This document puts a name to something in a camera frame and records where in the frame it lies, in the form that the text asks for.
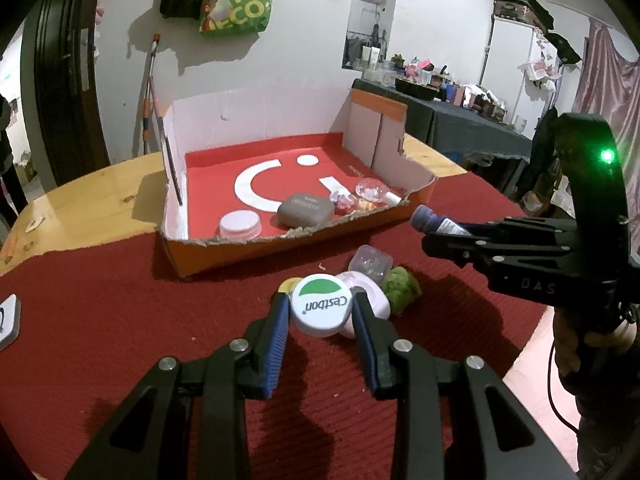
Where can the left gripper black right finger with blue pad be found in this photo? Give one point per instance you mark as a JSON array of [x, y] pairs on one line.
[[455, 420]]

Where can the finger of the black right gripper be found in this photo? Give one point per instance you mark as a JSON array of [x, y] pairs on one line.
[[511, 228], [475, 254]]

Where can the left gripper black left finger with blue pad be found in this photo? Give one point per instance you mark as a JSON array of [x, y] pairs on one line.
[[203, 401]]

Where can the dark blue bottle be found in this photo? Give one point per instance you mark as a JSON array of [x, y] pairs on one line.
[[424, 220]]

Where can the green fuzzy ball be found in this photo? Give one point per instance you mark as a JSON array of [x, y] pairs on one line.
[[401, 289]]

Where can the pink My Melody compact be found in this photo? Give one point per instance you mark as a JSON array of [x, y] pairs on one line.
[[377, 300]]

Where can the small pink toy figure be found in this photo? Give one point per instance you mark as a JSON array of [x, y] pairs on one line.
[[344, 203]]

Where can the white green Cestbon cap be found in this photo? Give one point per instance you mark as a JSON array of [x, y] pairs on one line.
[[321, 305]]

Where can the grey eye shadow case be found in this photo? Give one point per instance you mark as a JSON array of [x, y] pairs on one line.
[[302, 210]]

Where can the pink curtain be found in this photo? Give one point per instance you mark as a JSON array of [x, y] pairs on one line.
[[609, 87]]

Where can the dark cloth side table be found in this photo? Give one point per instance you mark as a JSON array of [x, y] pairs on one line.
[[451, 129]]

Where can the clear round bottle white cap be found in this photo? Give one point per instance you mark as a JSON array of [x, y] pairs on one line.
[[375, 191]]

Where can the white cabinet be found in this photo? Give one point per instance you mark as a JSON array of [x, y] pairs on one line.
[[514, 26]]

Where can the red knitted table cloth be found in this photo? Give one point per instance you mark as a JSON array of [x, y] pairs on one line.
[[95, 320]]

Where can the pink round jar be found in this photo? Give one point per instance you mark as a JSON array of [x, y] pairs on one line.
[[241, 224]]

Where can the white square device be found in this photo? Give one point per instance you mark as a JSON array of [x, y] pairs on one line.
[[10, 321]]

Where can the red cardboard box tray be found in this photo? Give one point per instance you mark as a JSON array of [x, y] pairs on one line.
[[252, 149]]

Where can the person in black clothes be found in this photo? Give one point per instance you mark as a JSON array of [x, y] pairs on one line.
[[9, 177]]

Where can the green shopping bag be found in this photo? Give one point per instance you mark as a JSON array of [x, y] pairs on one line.
[[227, 18]]

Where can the dark wooden door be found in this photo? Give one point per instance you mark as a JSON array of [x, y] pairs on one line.
[[58, 91]]

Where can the orange white mop handle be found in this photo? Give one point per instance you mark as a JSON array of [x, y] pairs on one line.
[[147, 98]]

